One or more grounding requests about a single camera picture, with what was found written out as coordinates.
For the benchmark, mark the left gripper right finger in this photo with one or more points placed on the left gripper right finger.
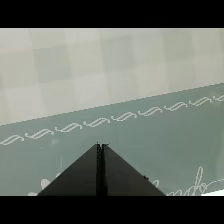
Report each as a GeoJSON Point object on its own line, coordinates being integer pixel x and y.
{"type": "Point", "coordinates": [123, 176]}

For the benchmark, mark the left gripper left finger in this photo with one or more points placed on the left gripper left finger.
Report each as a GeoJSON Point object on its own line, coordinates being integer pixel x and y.
{"type": "Point", "coordinates": [80, 176]}

